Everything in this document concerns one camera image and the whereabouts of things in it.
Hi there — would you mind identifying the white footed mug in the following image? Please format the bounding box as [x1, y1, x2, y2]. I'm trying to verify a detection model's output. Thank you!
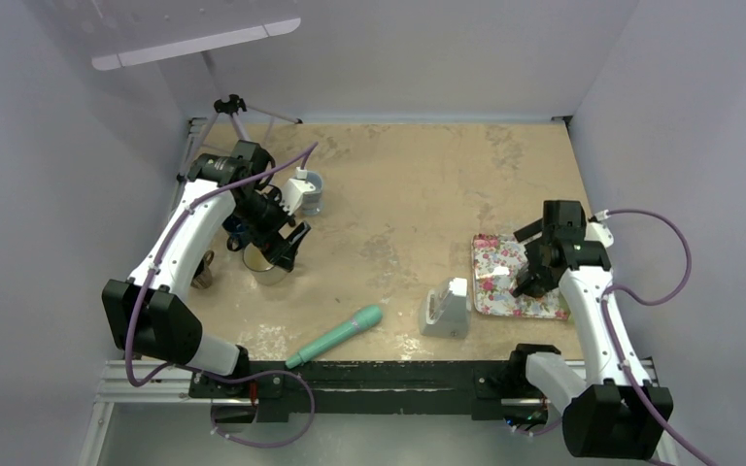
[301, 171, 324, 216]

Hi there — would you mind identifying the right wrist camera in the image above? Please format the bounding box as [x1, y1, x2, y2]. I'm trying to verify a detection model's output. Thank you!
[585, 210, 614, 249]

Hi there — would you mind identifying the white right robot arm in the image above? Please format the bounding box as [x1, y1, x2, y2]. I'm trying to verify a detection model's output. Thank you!
[506, 200, 673, 460]

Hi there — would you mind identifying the floral tray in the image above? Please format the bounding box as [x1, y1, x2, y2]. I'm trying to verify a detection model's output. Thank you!
[471, 233, 570, 320]

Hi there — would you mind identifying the overhead light panel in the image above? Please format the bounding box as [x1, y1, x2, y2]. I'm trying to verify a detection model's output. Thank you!
[25, 0, 301, 71]

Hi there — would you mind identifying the teal handheld massager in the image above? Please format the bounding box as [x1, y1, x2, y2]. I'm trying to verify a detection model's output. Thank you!
[285, 305, 383, 369]

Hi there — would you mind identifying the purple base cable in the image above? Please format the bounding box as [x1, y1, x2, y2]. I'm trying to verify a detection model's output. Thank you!
[209, 367, 317, 450]

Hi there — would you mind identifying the cream mug black handle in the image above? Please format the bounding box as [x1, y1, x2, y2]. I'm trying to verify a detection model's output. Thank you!
[242, 245, 290, 286]

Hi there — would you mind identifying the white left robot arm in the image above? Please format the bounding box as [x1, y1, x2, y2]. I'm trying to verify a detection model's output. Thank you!
[101, 140, 315, 397]

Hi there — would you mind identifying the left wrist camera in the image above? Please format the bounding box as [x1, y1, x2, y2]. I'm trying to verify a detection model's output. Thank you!
[281, 168, 316, 214]

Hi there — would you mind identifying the grey charging dock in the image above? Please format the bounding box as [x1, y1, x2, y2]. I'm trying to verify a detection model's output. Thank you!
[418, 278, 472, 339]

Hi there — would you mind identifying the dark blue mug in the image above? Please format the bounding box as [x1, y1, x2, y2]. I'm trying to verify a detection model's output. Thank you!
[221, 215, 251, 252]

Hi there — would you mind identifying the black mounting base rail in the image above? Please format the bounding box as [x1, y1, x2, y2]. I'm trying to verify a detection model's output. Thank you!
[188, 360, 550, 429]

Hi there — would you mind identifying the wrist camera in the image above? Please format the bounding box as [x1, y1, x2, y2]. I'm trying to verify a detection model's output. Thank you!
[281, 168, 316, 214]
[585, 210, 614, 249]

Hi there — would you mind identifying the camera tripod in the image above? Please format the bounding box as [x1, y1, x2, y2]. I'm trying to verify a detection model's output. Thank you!
[177, 50, 303, 183]

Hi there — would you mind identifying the brown small mug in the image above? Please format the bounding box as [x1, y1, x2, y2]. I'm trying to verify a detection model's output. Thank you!
[191, 250, 215, 289]

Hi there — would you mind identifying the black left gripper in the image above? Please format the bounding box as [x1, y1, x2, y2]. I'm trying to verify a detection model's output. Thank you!
[232, 188, 310, 271]

